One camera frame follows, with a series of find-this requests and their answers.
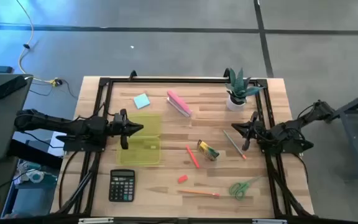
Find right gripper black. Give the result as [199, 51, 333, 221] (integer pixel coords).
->
[231, 111, 267, 151]

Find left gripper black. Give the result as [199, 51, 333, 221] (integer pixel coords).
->
[108, 108, 144, 150]

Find grey-green pencil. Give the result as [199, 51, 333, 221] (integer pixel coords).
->
[222, 129, 247, 161]

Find yellow-green translucent pencil box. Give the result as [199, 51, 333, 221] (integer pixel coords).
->
[116, 113, 163, 166]

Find blue sticky note pad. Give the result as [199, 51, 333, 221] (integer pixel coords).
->
[133, 93, 151, 110]

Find yellow crayon box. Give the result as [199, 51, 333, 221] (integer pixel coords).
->
[196, 139, 221, 162]

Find green scissors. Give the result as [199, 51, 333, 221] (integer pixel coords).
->
[228, 175, 262, 201]

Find red-orange highlighter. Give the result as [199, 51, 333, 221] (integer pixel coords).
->
[185, 144, 201, 169]

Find orange pencil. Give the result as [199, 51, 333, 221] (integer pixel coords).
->
[177, 189, 221, 198]

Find green plant in white pot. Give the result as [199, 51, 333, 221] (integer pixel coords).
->
[224, 67, 265, 112]

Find pink and white stapler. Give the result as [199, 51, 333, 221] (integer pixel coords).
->
[166, 90, 193, 118]

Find black calculator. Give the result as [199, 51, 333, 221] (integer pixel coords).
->
[108, 169, 136, 203]

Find clear tape dispenser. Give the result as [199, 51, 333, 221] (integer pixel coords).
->
[14, 161, 58, 187]

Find grey metal table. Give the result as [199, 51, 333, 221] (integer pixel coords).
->
[323, 85, 358, 184]

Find grey desk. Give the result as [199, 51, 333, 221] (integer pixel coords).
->
[0, 73, 34, 161]

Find blue storage bin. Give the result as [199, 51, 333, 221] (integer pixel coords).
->
[0, 160, 58, 218]

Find black phone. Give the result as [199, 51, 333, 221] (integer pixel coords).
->
[0, 75, 29, 100]

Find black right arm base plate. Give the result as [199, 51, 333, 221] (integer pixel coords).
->
[259, 138, 315, 156]

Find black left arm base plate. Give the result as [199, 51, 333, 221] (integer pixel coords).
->
[56, 134, 107, 153]

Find black aluminium table frame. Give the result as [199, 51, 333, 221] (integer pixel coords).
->
[53, 76, 316, 218]

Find black floor cable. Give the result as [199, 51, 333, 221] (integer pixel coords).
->
[29, 79, 78, 100]

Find black base power cable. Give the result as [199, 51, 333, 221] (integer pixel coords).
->
[292, 152, 310, 184]
[58, 151, 74, 215]

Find white table edge bracket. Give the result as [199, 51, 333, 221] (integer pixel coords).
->
[78, 217, 114, 224]
[252, 218, 288, 224]

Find white floor cable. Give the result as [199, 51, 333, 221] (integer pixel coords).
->
[16, 0, 55, 85]

